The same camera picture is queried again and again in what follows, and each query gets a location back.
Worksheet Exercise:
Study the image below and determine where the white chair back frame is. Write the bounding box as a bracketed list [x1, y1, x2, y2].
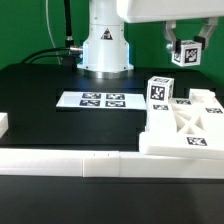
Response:
[139, 89, 224, 160]

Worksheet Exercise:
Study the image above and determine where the white U-shaped obstacle fence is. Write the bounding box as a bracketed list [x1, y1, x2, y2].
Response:
[0, 112, 224, 179]

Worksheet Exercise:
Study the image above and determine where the white base tag sheet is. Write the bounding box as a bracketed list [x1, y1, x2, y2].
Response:
[56, 91, 146, 110]

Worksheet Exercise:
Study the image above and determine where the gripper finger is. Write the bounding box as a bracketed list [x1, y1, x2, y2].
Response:
[194, 17, 218, 50]
[163, 20, 181, 54]

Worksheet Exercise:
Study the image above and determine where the thin white cable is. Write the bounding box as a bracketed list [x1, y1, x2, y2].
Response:
[45, 0, 63, 65]

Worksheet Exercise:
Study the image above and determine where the white tagged nut cube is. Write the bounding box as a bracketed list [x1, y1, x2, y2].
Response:
[147, 76, 174, 102]
[172, 40, 202, 67]

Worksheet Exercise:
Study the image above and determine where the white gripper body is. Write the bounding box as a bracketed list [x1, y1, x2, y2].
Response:
[116, 0, 224, 23]

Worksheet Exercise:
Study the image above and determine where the black cable bundle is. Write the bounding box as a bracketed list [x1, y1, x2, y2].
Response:
[20, 0, 84, 65]

